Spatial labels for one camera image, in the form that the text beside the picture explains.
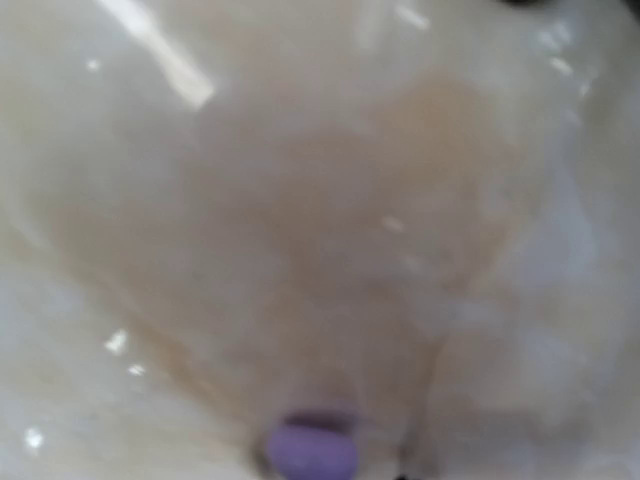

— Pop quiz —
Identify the lilac earbud charging case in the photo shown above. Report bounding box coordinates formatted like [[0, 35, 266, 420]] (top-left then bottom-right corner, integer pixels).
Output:
[[260, 408, 360, 480]]

